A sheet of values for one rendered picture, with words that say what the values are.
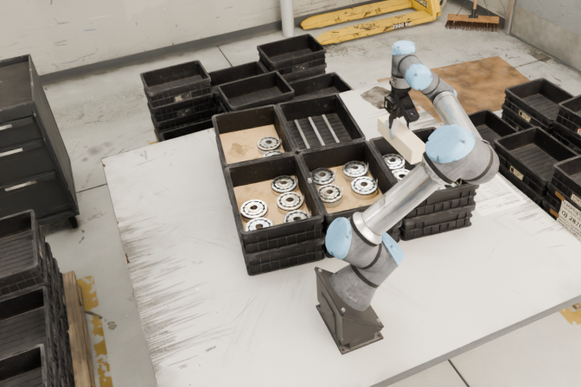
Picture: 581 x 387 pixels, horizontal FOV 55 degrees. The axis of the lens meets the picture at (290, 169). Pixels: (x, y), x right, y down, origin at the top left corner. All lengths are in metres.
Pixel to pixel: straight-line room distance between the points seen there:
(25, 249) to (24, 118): 0.69
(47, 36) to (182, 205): 2.97
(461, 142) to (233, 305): 0.99
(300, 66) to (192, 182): 1.49
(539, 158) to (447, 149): 1.82
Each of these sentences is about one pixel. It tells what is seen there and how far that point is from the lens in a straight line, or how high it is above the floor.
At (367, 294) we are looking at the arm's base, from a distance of 1.81.
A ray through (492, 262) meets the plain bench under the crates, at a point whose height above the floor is 0.70.
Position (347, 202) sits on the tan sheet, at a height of 0.83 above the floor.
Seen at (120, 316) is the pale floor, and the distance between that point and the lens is 3.06.
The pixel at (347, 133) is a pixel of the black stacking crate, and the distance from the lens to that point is 2.56.
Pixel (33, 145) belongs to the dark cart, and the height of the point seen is 0.65.
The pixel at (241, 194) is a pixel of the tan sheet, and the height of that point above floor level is 0.83.
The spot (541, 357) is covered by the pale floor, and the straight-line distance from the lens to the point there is 2.88.
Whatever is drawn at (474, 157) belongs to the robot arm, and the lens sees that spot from 1.56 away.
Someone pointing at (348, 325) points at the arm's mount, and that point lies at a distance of 1.79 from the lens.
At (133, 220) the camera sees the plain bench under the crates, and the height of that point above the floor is 0.70.
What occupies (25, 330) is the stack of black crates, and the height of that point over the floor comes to 0.38.
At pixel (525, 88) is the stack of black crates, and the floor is 0.45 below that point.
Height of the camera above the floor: 2.28
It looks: 38 degrees down
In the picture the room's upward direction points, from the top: 4 degrees counter-clockwise
